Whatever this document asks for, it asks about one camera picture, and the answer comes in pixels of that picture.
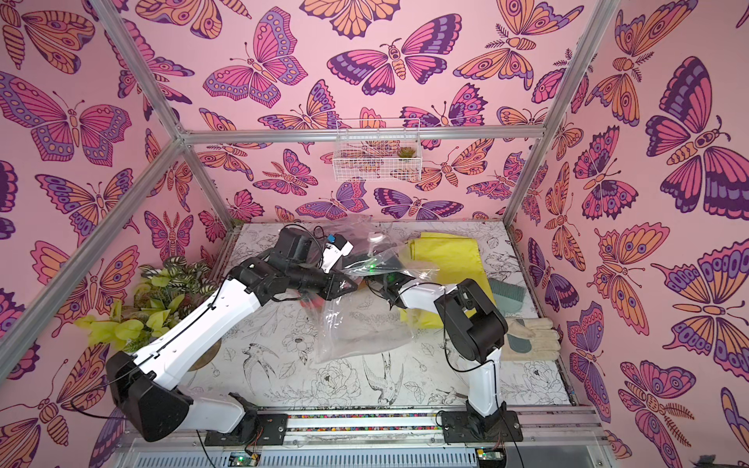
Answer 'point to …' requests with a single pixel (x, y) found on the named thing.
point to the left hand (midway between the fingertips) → (358, 285)
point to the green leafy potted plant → (166, 294)
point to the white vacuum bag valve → (376, 237)
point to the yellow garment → (448, 260)
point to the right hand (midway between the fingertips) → (341, 250)
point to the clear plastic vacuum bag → (355, 270)
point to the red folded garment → (315, 301)
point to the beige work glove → (531, 339)
